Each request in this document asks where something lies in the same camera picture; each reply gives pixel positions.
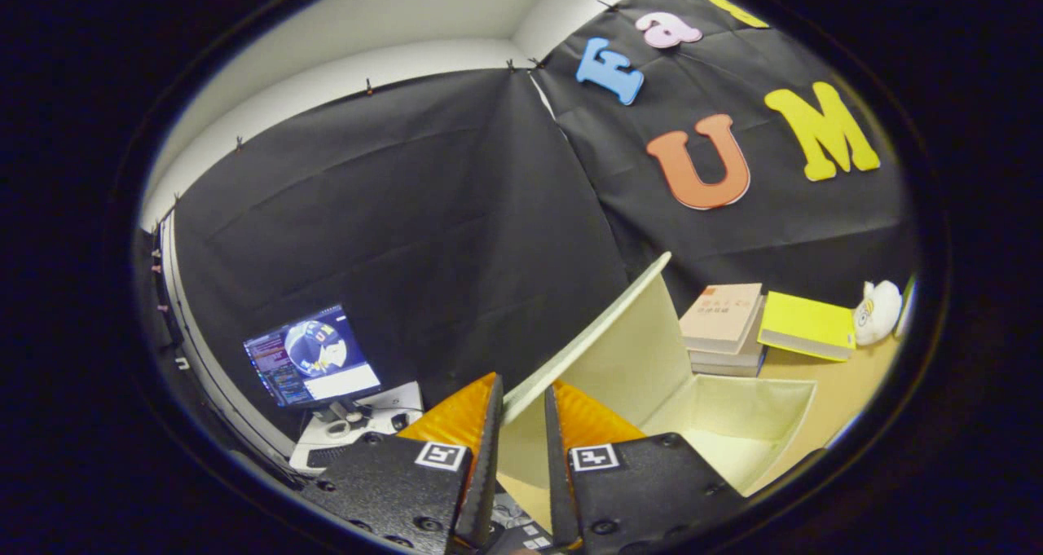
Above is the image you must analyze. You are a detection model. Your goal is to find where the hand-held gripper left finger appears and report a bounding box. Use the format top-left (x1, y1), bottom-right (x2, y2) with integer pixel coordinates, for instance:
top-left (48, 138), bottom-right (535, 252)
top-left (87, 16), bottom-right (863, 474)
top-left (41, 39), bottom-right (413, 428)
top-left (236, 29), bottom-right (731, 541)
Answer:
top-left (297, 372), bottom-right (504, 555)

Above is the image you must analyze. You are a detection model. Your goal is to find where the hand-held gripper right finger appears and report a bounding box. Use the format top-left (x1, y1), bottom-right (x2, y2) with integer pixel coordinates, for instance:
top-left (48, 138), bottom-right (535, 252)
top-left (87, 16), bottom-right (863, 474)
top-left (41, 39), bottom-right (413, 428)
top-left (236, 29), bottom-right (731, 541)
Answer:
top-left (544, 380), bottom-right (746, 555)

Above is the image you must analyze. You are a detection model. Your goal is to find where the pale green storage box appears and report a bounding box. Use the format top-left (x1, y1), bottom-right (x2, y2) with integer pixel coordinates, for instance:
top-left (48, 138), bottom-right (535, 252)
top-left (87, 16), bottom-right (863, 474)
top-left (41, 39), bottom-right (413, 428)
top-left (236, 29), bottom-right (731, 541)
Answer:
top-left (495, 251), bottom-right (818, 531)

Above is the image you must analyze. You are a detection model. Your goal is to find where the white side table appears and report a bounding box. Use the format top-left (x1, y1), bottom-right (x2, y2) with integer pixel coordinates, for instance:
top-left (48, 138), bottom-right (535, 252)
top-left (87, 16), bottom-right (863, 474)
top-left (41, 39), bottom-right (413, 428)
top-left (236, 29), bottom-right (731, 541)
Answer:
top-left (288, 380), bottom-right (426, 473)

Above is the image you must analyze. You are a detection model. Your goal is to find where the computer monitor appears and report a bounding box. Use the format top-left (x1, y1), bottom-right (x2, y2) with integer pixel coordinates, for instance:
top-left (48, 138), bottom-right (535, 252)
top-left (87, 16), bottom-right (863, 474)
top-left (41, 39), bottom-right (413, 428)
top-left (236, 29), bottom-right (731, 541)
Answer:
top-left (243, 303), bottom-right (384, 409)

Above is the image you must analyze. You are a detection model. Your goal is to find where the grey book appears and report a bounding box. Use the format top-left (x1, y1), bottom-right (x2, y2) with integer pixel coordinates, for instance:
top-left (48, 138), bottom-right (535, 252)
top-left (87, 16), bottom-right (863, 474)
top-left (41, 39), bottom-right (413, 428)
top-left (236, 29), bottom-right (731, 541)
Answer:
top-left (689, 311), bottom-right (768, 378)

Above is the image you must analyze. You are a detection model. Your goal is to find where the beige cover book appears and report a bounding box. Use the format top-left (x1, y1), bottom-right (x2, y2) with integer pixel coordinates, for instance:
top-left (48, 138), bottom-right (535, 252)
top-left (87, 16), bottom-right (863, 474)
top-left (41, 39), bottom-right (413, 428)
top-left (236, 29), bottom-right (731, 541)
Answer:
top-left (680, 283), bottom-right (764, 355)

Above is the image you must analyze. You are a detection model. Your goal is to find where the black backdrop cloth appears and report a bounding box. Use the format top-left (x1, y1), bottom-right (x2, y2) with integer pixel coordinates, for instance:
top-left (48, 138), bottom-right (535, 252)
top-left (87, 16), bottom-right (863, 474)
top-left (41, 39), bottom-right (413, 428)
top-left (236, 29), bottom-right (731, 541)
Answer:
top-left (134, 0), bottom-right (922, 458)

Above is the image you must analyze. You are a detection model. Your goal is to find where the yellow book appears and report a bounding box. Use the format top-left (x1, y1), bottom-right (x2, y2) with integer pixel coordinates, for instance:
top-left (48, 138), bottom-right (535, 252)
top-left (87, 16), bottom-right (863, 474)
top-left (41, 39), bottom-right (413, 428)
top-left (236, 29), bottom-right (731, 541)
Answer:
top-left (757, 291), bottom-right (858, 363)

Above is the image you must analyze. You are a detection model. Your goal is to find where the white plush toy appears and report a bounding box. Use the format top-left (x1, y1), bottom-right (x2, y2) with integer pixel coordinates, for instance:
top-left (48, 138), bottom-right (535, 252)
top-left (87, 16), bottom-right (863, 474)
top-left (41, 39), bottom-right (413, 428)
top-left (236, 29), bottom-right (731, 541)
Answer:
top-left (852, 280), bottom-right (904, 346)

